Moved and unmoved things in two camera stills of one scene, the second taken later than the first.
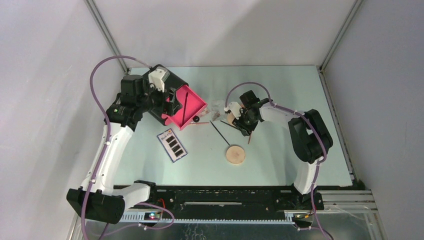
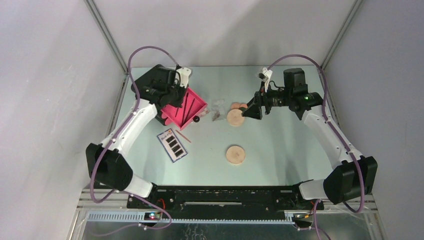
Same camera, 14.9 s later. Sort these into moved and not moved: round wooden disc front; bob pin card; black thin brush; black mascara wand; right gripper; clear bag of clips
Moved: right gripper; black mascara wand
Not moved: black thin brush; round wooden disc front; bob pin card; clear bag of clips
